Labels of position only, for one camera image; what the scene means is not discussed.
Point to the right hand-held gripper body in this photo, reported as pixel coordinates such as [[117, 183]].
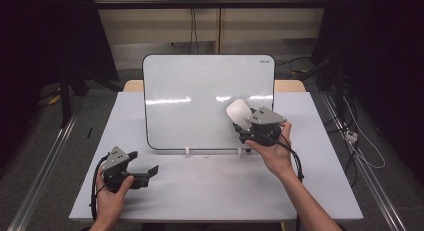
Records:
[[265, 129]]

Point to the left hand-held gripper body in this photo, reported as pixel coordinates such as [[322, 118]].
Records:
[[115, 164]]

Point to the white rectangular whiteboard eraser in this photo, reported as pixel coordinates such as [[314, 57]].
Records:
[[239, 112]]

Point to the black-framed whiteboard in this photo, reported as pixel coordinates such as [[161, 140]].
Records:
[[193, 117]]

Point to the person's right hand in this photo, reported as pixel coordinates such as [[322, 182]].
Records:
[[276, 157]]

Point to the person's left hand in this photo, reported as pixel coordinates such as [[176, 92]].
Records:
[[108, 204]]

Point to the white whiteboard stand clip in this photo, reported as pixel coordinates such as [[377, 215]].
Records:
[[239, 152], [187, 151]]

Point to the small black stick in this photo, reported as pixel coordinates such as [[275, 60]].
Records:
[[89, 133]]

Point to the wooden table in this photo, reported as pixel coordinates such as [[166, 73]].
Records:
[[133, 86]]

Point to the black metal stand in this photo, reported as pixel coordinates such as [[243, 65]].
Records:
[[65, 101]]

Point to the white power strip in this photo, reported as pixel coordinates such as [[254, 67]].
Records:
[[351, 136]]

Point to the black curtain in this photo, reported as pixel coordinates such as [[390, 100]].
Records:
[[383, 57], [43, 41]]

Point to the aluminium floor rail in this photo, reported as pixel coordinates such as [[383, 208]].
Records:
[[43, 171], [366, 171]]

